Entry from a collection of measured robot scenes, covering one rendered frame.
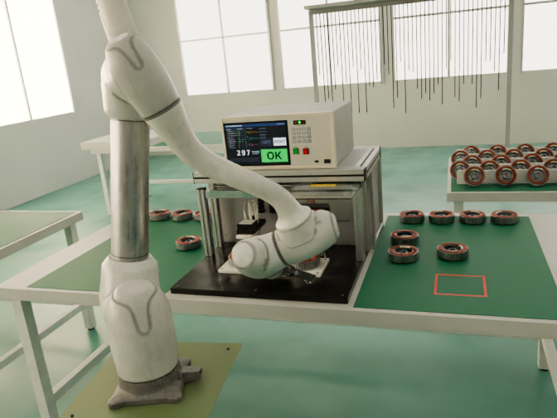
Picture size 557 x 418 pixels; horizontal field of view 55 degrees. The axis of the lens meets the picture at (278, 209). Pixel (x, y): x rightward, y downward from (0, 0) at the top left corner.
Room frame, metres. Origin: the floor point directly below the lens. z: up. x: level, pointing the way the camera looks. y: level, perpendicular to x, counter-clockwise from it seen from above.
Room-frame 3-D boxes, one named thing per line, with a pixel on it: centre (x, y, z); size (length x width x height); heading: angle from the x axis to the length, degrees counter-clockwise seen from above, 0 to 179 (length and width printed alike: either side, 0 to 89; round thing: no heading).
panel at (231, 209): (2.09, -0.05, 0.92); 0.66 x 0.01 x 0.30; 71
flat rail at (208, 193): (1.94, 0.00, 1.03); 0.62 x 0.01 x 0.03; 71
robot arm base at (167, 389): (1.19, 0.35, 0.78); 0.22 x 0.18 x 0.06; 90
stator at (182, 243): (2.22, 0.41, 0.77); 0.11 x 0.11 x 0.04
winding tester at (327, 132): (2.15, -0.08, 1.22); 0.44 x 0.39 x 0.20; 71
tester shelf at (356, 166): (2.15, -0.07, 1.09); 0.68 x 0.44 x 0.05; 71
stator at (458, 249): (1.83, -0.63, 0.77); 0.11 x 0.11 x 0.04
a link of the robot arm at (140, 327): (1.20, 0.37, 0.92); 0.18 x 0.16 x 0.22; 22
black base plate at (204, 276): (1.86, 0.03, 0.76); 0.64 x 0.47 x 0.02; 71
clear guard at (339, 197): (1.78, -0.16, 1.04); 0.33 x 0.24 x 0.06; 161
